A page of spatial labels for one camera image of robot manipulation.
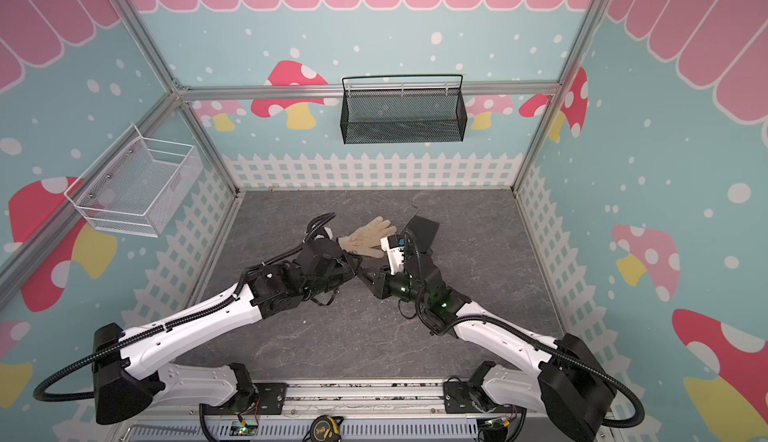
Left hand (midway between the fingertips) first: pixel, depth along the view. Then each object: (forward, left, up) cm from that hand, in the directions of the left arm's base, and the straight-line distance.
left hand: (361, 266), depth 74 cm
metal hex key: (+32, -13, -20) cm, 40 cm away
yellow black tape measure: (-32, +7, -19) cm, 38 cm away
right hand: (-2, +1, 0) cm, 2 cm away
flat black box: (+30, -19, -24) cm, 43 cm away
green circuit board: (-32, +27, -24) cm, 48 cm away
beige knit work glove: (+23, +2, -22) cm, 32 cm away
